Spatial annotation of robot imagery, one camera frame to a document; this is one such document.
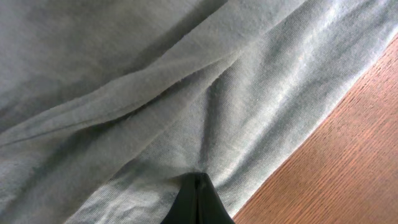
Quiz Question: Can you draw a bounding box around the light blue t-shirt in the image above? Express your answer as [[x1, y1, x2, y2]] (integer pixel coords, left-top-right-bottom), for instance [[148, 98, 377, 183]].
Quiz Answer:
[[1, 0, 397, 223]]

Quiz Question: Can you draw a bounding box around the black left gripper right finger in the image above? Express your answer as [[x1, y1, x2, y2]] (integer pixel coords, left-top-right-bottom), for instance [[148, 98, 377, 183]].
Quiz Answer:
[[195, 173, 234, 224]]

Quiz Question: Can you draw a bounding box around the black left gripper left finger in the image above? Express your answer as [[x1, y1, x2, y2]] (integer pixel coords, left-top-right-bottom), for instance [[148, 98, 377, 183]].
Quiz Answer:
[[161, 173, 197, 224]]

